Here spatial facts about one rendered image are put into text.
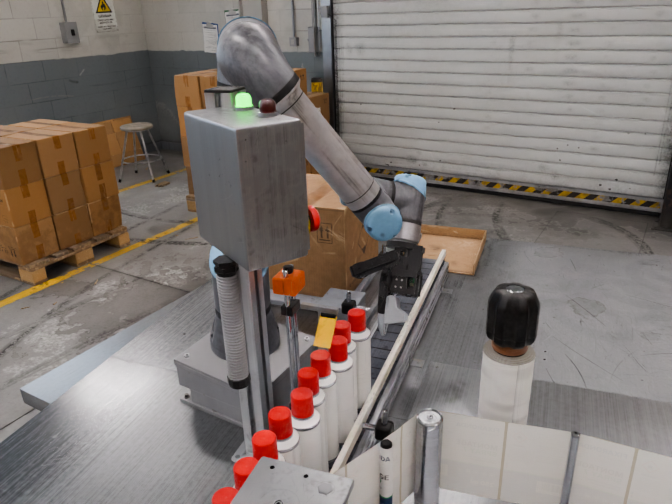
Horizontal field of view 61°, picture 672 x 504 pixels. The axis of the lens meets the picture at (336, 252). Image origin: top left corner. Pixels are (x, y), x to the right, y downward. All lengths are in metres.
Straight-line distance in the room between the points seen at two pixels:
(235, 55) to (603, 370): 1.03
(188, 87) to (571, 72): 3.03
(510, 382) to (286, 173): 0.51
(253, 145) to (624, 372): 1.03
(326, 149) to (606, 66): 4.11
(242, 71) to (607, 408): 0.92
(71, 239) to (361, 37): 3.12
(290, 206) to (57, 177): 3.53
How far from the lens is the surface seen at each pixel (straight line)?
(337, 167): 1.08
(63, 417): 1.38
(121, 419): 1.32
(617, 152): 5.12
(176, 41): 7.33
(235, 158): 0.72
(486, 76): 5.24
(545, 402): 1.23
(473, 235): 2.09
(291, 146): 0.74
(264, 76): 1.02
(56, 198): 4.24
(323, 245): 1.56
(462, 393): 1.22
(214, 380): 1.20
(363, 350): 1.08
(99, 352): 1.57
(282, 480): 0.66
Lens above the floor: 1.60
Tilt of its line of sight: 23 degrees down
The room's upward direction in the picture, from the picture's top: 2 degrees counter-clockwise
